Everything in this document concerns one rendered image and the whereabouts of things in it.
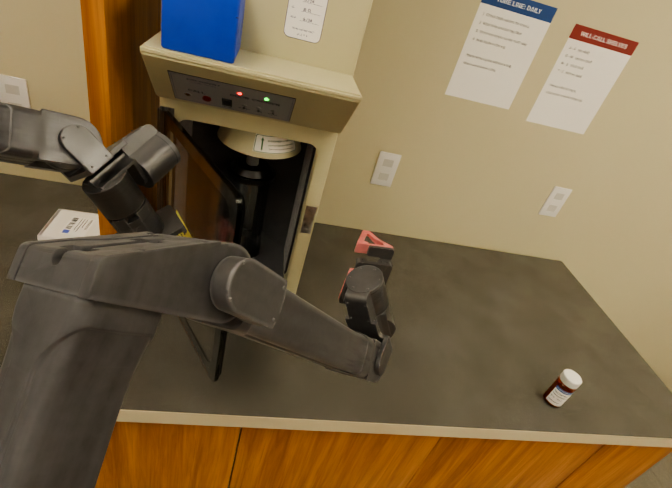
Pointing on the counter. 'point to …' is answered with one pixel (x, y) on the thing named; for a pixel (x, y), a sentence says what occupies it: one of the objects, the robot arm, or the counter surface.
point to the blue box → (203, 19)
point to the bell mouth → (258, 144)
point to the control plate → (198, 87)
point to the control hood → (183, 63)
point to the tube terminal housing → (338, 22)
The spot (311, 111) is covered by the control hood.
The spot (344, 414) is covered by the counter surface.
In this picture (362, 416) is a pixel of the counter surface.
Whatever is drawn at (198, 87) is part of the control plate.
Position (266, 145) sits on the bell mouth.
